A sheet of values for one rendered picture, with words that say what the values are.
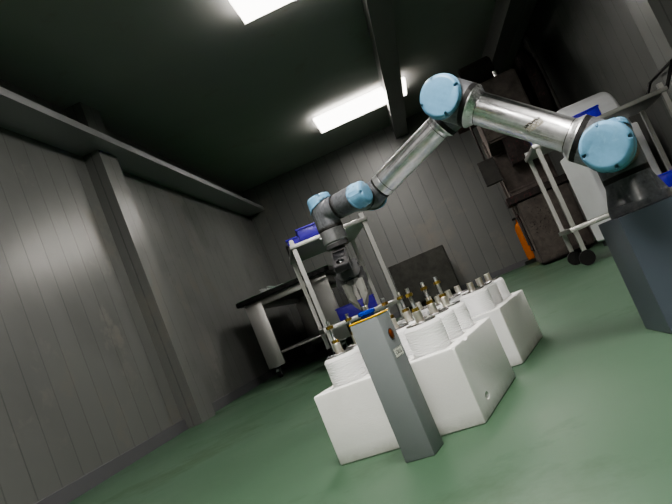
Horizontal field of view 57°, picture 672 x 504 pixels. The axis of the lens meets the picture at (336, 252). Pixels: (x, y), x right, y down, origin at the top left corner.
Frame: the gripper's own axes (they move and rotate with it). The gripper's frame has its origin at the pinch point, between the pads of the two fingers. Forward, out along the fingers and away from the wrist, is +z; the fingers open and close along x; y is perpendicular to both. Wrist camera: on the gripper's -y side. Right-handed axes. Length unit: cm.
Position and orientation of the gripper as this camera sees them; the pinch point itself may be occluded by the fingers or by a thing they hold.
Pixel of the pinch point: (362, 305)
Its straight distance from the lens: 181.2
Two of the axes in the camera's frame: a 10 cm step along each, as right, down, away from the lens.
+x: -9.2, 3.9, 0.7
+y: 1.0, 0.7, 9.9
